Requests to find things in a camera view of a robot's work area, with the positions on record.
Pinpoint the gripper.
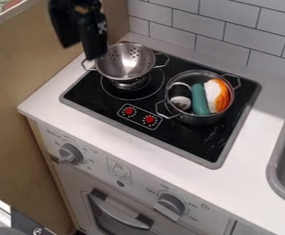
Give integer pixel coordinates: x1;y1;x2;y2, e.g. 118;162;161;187
46;0;109;62

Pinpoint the black toy sushi roll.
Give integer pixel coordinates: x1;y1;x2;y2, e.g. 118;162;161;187
166;81;195;111

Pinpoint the silver pot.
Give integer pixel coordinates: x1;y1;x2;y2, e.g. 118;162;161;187
154;69;243;127

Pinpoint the orange and white toy sushi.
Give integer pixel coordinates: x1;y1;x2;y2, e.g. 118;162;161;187
202;78;233;114

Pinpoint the silver strainer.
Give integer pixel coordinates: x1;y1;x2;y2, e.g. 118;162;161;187
79;41;173;91

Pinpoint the toy stove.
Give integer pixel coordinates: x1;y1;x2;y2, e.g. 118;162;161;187
57;45;263;171

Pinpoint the green toy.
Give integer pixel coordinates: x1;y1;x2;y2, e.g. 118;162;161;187
188;83;213;117

